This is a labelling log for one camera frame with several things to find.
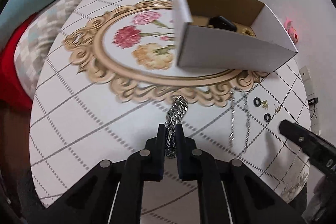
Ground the thick silver chain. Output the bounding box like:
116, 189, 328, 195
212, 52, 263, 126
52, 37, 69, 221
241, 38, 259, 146
163, 95, 190, 159

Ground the black charger plug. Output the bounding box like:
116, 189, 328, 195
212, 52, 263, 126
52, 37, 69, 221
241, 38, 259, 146
308, 97, 318, 106

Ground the small gold charm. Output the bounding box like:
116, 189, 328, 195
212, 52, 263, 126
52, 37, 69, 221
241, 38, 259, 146
274, 105, 281, 114

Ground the small gold earring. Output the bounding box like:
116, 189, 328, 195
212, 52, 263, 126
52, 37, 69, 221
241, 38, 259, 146
261, 100, 269, 110

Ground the floral patterned tablecloth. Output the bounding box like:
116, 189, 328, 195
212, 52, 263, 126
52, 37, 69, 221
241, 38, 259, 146
30, 0, 311, 209

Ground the white cardboard box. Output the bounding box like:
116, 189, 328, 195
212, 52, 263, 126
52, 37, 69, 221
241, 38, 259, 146
173, 0, 298, 73

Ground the pink panther plush toy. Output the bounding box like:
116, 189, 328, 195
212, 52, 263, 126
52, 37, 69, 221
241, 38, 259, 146
284, 18, 299, 44

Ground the red sheet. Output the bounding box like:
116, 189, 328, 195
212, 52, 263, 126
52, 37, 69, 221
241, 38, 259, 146
0, 13, 37, 113

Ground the checkered mattress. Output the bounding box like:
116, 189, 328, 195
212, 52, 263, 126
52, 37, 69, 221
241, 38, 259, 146
14, 0, 82, 98

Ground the thin silver chain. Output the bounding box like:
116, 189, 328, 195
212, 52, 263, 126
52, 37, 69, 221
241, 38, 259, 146
227, 86, 251, 154

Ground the wall socket panel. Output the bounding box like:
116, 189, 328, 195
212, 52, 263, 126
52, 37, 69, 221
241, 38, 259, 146
299, 66, 315, 99

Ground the wooden bead bracelet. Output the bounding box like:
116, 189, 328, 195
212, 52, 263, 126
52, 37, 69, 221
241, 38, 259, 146
240, 27, 256, 37

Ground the black bracelet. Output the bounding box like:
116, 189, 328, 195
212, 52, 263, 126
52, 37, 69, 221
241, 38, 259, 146
208, 15, 238, 32

